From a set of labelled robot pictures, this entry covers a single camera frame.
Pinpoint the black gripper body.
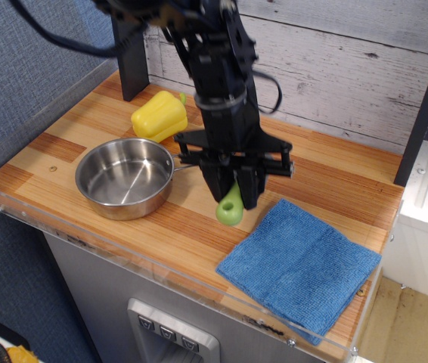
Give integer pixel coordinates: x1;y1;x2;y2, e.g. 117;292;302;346
174;96;293;176

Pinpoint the clear acrylic table guard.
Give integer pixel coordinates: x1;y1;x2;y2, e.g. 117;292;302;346
0;72;402;362

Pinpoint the grey toy fridge cabinet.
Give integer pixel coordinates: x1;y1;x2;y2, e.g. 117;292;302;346
42;231;355;363

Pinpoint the yellow object bottom corner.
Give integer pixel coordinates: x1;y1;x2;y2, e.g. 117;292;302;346
6;346;40;363

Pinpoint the stainless steel pan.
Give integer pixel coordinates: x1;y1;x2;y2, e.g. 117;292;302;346
75;138;189;221

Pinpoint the yellow toy bell pepper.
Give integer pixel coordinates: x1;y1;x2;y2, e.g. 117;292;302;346
131;91;188;143

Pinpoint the silver dispenser button panel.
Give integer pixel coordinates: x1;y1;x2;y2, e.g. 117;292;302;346
127;298;221;362

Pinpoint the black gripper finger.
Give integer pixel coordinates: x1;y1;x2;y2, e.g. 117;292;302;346
200;159;234;202
237;166;266;210

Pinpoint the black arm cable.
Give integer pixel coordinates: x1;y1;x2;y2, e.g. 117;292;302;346
8;0;284;115

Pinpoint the green handled grey spatula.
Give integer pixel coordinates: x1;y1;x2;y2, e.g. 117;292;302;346
216;182;244;226

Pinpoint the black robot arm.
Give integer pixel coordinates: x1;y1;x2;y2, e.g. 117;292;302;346
95;1;293;209

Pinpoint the left dark frame post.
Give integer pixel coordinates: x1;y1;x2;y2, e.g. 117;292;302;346
112;19;150;101

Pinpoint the blue folded cloth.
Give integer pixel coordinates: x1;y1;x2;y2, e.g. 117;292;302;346
216;199;381;346

